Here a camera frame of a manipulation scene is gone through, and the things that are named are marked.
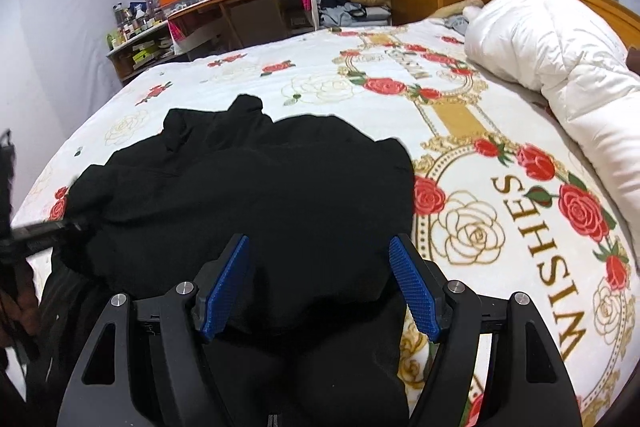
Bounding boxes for black large garment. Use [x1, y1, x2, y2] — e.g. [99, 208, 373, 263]
[27, 94, 414, 426]

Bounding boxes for wooden headboard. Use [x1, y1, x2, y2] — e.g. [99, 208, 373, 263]
[579, 0, 640, 49]

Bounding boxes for wooden desk with white top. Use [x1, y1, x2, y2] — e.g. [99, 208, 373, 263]
[167, 0, 320, 60]

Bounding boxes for floral rose bed blanket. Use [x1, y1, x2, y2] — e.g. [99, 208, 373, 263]
[15, 20, 639, 426]

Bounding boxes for pile of clothes by curtain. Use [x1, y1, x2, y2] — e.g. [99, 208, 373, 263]
[317, 0, 392, 28]

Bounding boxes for bottles on shelf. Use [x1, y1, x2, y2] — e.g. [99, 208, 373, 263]
[106, 2, 162, 50]

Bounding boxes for low wooden bookshelf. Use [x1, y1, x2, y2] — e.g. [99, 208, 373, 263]
[106, 20, 176, 86]

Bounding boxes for white duvet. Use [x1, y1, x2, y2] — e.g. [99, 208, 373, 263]
[464, 0, 639, 245]

